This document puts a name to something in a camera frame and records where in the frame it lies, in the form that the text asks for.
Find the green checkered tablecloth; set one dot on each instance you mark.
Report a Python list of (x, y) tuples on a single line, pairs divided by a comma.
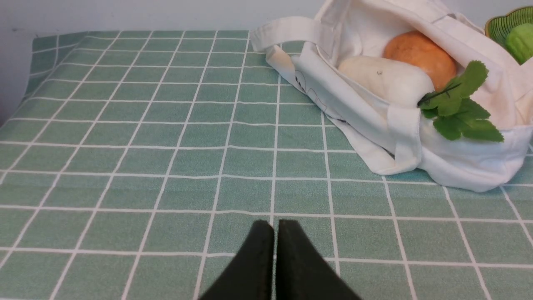
[(137, 162)]

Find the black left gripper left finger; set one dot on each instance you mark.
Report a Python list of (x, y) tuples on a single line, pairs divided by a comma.
[(249, 274)]

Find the orange potato in bag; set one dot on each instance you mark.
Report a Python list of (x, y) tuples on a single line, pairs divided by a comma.
[(418, 50)]

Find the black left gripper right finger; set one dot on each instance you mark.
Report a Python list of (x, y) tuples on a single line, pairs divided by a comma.
[(301, 272)]

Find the green leaf-shaped plate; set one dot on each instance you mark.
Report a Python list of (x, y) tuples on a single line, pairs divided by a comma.
[(498, 28)]

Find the white cloth tote bag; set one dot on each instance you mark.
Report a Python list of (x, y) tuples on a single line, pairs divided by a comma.
[(389, 138)]

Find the light green vegetable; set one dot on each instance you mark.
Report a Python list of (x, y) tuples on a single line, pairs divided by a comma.
[(519, 42)]

